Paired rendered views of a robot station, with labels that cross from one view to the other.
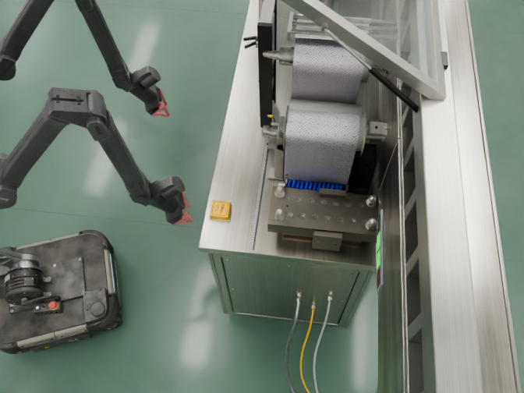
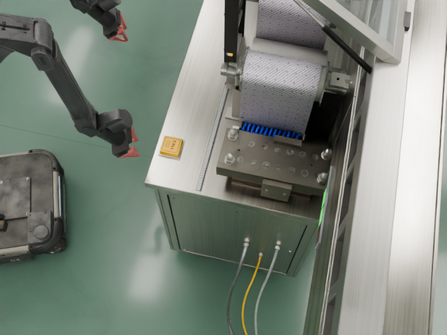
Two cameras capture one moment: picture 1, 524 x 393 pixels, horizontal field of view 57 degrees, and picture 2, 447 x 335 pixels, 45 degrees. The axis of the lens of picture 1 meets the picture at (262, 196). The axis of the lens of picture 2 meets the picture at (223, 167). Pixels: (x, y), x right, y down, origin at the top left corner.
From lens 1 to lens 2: 0.15 m
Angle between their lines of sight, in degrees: 5
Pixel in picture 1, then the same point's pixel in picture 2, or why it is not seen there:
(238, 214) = (189, 152)
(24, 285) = not seen: outside the picture
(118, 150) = (63, 81)
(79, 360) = (19, 280)
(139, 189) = (84, 120)
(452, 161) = (394, 131)
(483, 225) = (424, 196)
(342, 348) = (289, 298)
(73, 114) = (18, 42)
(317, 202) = (271, 149)
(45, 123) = not seen: outside the picture
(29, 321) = not seen: outside the picture
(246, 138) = (207, 72)
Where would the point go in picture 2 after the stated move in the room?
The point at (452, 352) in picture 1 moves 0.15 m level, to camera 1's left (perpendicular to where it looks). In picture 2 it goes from (357, 320) to (276, 314)
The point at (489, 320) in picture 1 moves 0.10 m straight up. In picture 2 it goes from (412, 291) to (428, 280)
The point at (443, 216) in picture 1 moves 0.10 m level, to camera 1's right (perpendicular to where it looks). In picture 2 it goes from (374, 186) to (422, 189)
